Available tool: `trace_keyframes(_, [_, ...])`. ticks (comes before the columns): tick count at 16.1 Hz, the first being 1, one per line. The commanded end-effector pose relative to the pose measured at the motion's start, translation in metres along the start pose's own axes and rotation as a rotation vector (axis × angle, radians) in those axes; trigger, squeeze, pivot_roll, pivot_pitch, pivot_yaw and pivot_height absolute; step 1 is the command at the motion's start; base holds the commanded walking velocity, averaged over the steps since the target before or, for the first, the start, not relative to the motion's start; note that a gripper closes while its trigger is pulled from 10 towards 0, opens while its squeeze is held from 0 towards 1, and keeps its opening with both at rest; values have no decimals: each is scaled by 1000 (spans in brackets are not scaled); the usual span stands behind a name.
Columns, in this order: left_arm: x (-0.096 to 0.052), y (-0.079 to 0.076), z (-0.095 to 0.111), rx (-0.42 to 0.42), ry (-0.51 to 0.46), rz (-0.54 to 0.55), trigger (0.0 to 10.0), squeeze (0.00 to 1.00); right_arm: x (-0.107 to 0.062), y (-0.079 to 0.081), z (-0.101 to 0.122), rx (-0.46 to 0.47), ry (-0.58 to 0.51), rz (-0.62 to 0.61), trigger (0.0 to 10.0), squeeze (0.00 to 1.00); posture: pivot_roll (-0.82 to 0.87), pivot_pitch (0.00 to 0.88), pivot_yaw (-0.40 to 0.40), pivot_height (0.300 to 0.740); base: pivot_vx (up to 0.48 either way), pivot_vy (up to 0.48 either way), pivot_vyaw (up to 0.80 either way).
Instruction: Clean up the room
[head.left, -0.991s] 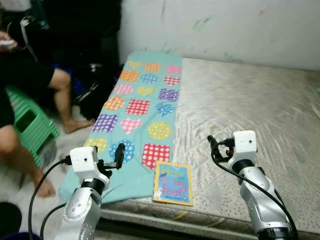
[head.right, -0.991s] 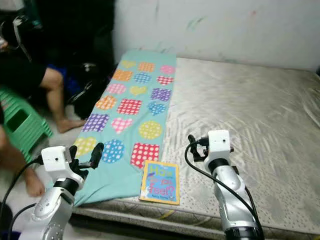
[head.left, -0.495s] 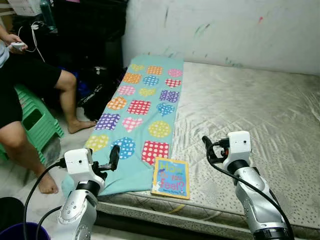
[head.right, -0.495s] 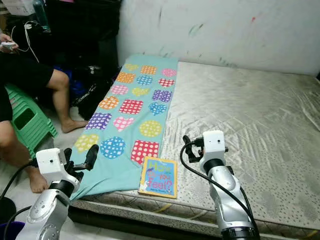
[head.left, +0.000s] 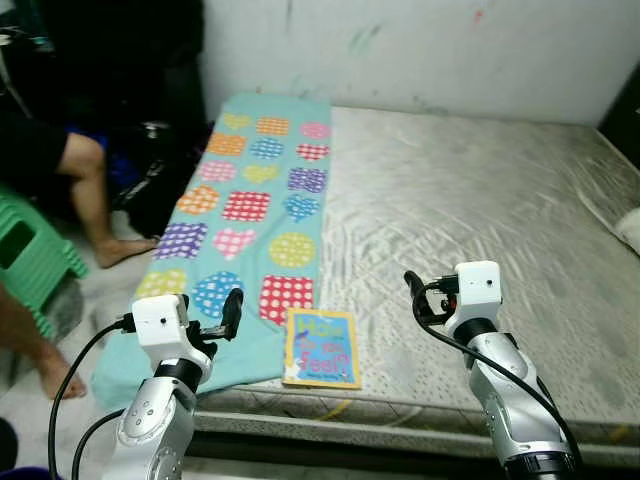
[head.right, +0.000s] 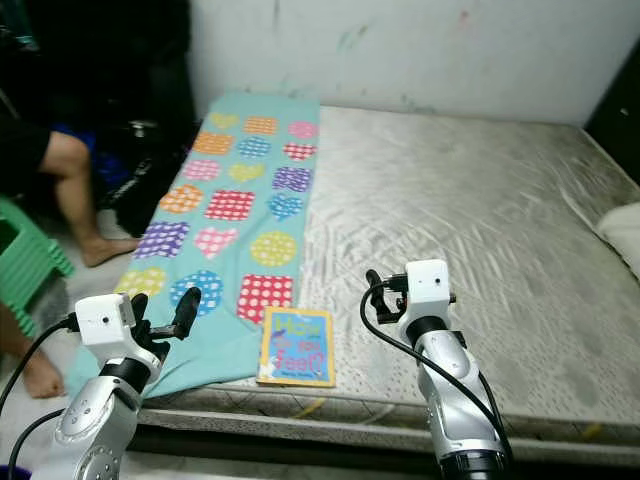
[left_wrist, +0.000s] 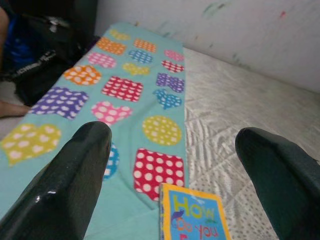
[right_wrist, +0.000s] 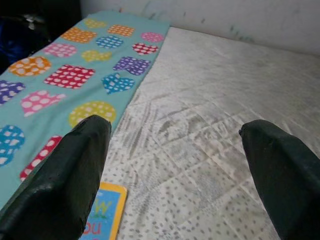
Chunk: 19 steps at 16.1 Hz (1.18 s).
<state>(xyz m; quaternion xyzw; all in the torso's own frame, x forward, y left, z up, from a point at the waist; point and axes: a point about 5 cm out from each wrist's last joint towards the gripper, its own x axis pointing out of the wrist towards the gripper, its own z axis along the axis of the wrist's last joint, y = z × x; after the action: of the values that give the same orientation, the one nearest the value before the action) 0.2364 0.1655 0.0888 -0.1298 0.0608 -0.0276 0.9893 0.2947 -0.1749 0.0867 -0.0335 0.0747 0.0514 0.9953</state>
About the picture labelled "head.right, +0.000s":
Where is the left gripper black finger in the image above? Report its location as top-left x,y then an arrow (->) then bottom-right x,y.
175,287 -> 203,341

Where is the yellow blue children's book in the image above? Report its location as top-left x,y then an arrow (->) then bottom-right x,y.
257,306 -> 337,389

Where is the beige pillow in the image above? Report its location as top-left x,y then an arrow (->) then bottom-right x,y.
598,203 -> 640,281

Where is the teal blanket with coloured shapes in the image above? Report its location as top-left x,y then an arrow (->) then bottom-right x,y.
65,90 -> 321,401

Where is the grey quilted mattress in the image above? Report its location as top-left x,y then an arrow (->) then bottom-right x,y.
160,105 -> 640,446

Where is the black backpack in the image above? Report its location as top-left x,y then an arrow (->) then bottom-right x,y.
100,120 -> 191,236

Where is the green plastic stool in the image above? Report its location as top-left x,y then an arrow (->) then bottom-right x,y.
0,197 -> 76,336

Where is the person in black shorts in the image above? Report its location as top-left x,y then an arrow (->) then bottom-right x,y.
0,110 -> 141,401

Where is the blue fabric bag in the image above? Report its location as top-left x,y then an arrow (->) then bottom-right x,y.
60,125 -> 126,191

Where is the dark bed base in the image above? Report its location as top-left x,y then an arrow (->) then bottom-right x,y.
150,432 -> 640,471

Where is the black tufted headboard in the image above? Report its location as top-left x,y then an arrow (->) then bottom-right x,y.
585,65 -> 640,161

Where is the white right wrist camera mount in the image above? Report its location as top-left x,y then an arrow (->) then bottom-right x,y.
405,259 -> 453,331

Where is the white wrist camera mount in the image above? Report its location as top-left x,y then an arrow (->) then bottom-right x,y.
75,293 -> 141,361
405,259 -> 453,331

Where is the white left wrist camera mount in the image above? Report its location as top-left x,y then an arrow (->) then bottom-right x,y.
75,293 -> 141,361

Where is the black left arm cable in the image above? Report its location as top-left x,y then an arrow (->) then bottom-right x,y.
0,313 -> 81,480

